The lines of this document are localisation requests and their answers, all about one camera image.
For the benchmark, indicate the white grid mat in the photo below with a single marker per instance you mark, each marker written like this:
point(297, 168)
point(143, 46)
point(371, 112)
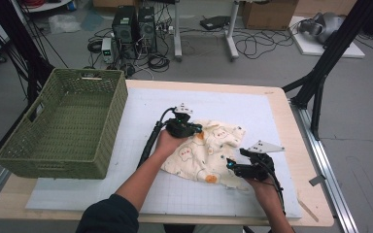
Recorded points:
point(162, 97)

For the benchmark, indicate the white floor board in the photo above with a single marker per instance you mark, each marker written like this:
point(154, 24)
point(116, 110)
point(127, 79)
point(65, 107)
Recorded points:
point(311, 48)

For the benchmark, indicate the white round table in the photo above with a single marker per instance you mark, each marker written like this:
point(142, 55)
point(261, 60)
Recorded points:
point(50, 6)

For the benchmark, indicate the black computer tower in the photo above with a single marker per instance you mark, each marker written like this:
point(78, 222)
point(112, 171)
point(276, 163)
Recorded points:
point(147, 29)
point(124, 29)

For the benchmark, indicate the clear plastic bag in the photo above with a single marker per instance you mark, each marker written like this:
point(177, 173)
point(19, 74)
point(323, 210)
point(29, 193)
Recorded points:
point(64, 23)

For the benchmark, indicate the person's left hand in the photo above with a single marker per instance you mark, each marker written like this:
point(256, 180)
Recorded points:
point(168, 145)

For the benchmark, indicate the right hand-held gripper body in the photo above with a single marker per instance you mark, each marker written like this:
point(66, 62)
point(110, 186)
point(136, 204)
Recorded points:
point(259, 170)

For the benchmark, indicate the person's right hand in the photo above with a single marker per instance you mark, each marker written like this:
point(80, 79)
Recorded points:
point(268, 192)

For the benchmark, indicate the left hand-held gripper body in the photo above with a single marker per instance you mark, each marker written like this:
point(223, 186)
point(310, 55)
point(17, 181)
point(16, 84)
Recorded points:
point(178, 127)

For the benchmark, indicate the small white power unit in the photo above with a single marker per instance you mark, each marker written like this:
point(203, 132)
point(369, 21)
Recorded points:
point(107, 50)

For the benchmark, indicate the white desk leg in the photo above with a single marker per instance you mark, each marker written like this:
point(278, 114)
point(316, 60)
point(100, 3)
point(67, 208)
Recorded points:
point(231, 35)
point(177, 32)

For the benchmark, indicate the person's dark sleeve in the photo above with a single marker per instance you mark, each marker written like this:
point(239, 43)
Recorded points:
point(110, 216)

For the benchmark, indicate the cream printed baby garment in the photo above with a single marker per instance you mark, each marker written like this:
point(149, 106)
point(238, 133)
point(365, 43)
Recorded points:
point(207, 152)

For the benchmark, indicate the thin wooden stick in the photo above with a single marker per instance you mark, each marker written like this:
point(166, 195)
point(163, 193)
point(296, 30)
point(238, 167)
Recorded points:
point(309, 211)

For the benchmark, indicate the green woven basket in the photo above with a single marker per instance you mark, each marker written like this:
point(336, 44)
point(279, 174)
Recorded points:
point(19, 155)

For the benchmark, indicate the large tan cardboard box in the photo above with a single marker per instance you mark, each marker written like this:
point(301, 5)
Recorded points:
point(327, 7)

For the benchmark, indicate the open cardboard box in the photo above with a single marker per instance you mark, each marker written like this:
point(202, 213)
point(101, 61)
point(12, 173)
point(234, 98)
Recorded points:
point(268, 14)

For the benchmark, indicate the small grey tab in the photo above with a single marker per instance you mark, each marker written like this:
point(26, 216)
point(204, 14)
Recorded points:
point(316, 180)

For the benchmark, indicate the black flat device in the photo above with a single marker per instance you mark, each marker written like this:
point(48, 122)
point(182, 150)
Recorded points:
point(215, 22)

